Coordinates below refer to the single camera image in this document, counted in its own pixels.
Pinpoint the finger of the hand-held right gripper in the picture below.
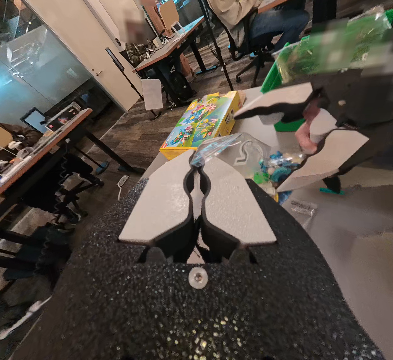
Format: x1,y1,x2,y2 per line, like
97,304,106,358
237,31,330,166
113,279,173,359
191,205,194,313
277,128,370,193
235,82,321,126

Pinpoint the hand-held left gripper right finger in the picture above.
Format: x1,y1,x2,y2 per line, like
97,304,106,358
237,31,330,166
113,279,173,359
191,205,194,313
200,156,277,257

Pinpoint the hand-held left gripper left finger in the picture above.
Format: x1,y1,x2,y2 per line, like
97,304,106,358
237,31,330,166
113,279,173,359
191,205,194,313
119,151,197,257

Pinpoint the clear plastic bag of lego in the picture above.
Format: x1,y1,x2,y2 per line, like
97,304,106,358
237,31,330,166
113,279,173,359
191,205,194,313
191,133,307,205

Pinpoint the yellow lego box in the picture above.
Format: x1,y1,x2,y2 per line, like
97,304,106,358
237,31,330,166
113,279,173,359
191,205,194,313
159,91,242,161

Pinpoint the person's right hand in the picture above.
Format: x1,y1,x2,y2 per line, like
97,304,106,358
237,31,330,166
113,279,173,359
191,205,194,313
296,98,322,155

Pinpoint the small clear empty bag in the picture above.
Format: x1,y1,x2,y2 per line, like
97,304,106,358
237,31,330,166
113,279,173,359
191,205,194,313
288,200,319,217

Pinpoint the white sheet on stand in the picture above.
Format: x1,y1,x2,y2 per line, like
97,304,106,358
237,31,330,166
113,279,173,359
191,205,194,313
141,78,164,111

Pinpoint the long brown desk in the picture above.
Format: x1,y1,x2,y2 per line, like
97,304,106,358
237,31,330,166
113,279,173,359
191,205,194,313
0,108,145,225

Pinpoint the black tripod stand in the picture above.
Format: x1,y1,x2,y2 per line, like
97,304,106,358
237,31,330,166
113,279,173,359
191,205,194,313
105,46,161,121

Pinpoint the black laptop screen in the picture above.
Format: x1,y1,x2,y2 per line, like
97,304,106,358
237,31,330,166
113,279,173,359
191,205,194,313
20,106,47,133

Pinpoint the white door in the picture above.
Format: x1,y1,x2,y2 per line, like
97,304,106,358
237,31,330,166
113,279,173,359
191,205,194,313
62,0,143,112

